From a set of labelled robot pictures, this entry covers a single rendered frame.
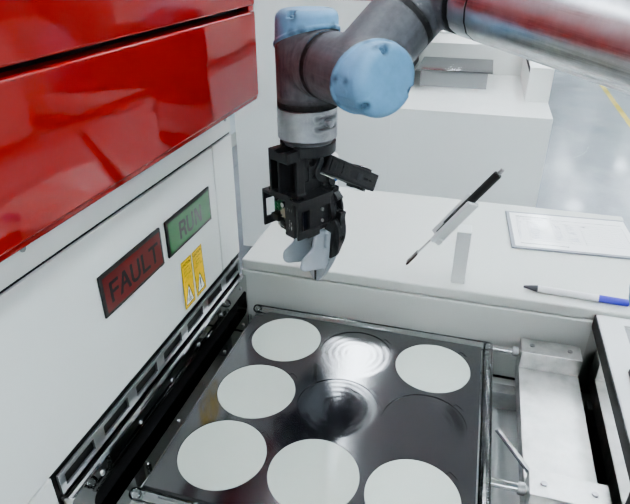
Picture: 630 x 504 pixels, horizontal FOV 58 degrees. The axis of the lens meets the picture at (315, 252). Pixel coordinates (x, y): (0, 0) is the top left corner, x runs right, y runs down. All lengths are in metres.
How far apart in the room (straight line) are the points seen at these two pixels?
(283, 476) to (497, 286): 0.42
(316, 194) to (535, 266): 0.40
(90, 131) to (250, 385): 0.42
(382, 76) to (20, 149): 0.33
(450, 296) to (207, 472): 0.42
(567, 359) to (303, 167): 0.45
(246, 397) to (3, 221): 0.43
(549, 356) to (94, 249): 0.61
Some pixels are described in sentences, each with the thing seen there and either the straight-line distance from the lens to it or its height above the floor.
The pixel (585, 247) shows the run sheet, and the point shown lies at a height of 0.97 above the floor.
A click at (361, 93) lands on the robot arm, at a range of 0.57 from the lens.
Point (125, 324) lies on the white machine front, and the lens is 0.65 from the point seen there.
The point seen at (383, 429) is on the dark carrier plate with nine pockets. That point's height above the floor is 0.90.
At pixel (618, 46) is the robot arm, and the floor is 1.34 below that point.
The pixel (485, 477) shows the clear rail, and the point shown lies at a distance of 0.68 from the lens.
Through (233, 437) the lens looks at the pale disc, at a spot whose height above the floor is 0.90.
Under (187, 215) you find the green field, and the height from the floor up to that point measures 1.11.
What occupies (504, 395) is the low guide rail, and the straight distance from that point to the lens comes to 0.87.
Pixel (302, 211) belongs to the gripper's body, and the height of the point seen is 1.12.
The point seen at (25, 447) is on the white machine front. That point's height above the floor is 1.03.
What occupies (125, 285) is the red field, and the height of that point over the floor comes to 1.09.
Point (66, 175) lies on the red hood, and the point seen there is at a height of 1.26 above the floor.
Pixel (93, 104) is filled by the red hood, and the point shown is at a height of 1.30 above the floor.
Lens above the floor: 1.41
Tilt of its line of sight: 29 degrees down
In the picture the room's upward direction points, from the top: straight up
